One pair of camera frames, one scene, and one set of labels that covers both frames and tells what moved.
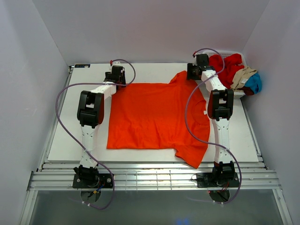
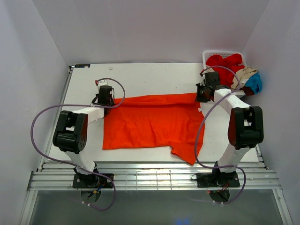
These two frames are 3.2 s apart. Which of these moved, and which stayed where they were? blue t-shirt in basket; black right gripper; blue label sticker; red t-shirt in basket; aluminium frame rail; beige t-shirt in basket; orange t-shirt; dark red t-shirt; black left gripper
Moved: orange t-shirt; black left gripper; black right gripper
Stayed: dark red t-shirt; aluminium frame rail; blue label sticker; blue t-shirt in basket; red t-shirt in basket; beige t-shirt in basket
